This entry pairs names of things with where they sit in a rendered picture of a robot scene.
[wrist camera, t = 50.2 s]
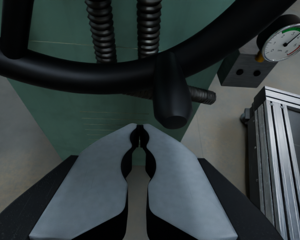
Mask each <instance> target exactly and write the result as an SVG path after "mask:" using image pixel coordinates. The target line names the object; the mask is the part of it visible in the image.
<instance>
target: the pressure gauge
mask: <svg viewBox="0 0 300 240"><path fill-rule="evenodd" d="M299 33H300V18H299V17H298V16H297V15H294V14H286V15H282V16H279V17H278V18H277V19H276V20H275V21H274V22H273V23H272V24H270V25H269V26H268V27H267V28H266V29H265V30H263V31H262V32H261V33H260V34H258V36H257V40H256V43H257V46H258V48H259V52H258V55H257V57H256V58H255V60H256V61H257V62H263V61H264V60H266V61H270V62H278V61H282V60H286V59H288V58H290V57H292V56H294V55H295V54H297V53H298V52H299V51H300V34H299ZM298 34H299V35H298ZM297 35H298V36H297ZM296 36H297V37H296ZM295 37H296V38H295ZM293 38H295V39H294V40H292V39H293ZM291 40H292V41H291ZM290 41H291V42H290ZM288 42H290V43H289V44H288V45H287V46H286V47H284V46H283V44H284V43H288Z"/></svg>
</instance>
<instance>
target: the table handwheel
mask: <svg viewBox="0 0 300 240"><path fill-rule="evenodd" d="M296 1H297V0H235V1H234V2H233V3H232V4H231V5H230V6H229V7H228V8H227V9H226V10H225V11H224V12H223V13H222V14H220V16H218V17H217V18H216V19H215V20H214V21H212V22H211V23H210V24H209V25H207V26H206V27H205V28H203V29H202V30H200V31H199V32H197V33H196V34H194V35H193V36H191V37H190V38H188V39H186V40H185V41H183V42H181V43H179V44H178V45H176V46H174V47H172V48H169V49H167V50H165V51H162V52H160V53H157V54H154V55H151V56H148V57H145V58H142V59H137V60H131V61H126V62H117V63H87V62H78V61H71V60H65V59H60V58H56V57H52V56H49V55H45V54H42V53H39V52H36V51H33V50H29V49H28V42H29V35H30V25H31V18H32V11H33V4H34V0H3V1H2V17H1V32H0V75H1V76H3V77H6V78H9V79H12V80H16V81H19V82H23V83H26V84H30V85H33V86H37V87H42V88H46V89H51V90H58V91H63V92H71V93H79V94H96V95H109V94H123V93H132V92H139V91H144V90H150V89H153V82H154V72H155V67H156V58H157V56H158V55H159V54H161V53H163V52H166V51H169V52H173V53H174V54H175V55H176V56H177V59H178V62H179V64H180V66H181V69H182V71H183V74H184V77H185V78H187V77H189V76H192V75H194V74H196V73H198V72H200V71H202V70H204V69H206V68H208V67H210V66H212V65H214V64H215V63H217V62H219V61H221V60H222V59H224V58H226V57H227V56H229V55H231V54H232V53H233V52H235V51H236V50H238V49H239V48H241V47H242V46H244V45H245V44H246V43H248V42H249V41H250V40H252V39H253V38H255V37H256V36H257V35H258V34H260V33H261V32H262V31H263V30H265V29H266V28H267V27H268V26H269V25H270V24H272V23H273V22H274V21H275V20H276V19H277V18H278V17H279V16H281V15H282V14H283V13H284V12H285V11H286V10H287V9H288V8H289V7H290V6H291V5H292V4H294V3H295V2H296Z"/></svg>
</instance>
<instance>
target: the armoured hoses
mask: <svg viewBox="0 0 300 240"><path fill-rule="evenodd" d="M111 2H112V0H85V4H86V5H87V8H86V11H87V12H88V13H89V14H88V16H87V17H88V18H89V20H90V21H89V25H90V26H91V28H90V31H91V32H92V35H91V37H92V38H93V41H92V43H93V44H94V47H93V48H94V49H95V52H94V53H95V54H96V60H97V62H96V63H117V59H116V58H117V55H116V44H115V39H114V37H115V33H114V27H113V23H114V21H113V20H112V18H113V14H112V13H111V12H112V6H111ZM161 2H162V0H137V4H136V7H137V9H138V10H137V16H138V17H137V23H138V24H137V29H138V30H137V35H138V36H137V40H138V59H142V58H145V57H148V56H151V55H154V54H157V53H158V52H159V47H158V46H159V40H160V37H159V35H160V30H159V29H160V22H161V19H160V16H161V11H160V10H161V8H162V5H161ZM188 88H189V91H190V95H191V101H193V102H198V103H202V104H208V105H211V104H213V103H214V102H215V101H216V93H215V92H213V91H211V90H205V89H202V88H197V87H194V86H189V85H188ZM122 95H130V96H134V97H138V98H142V99H149V100H152V95H153V89H150V90H144V91H139V92H132V93H123V94H122Z"/></svg>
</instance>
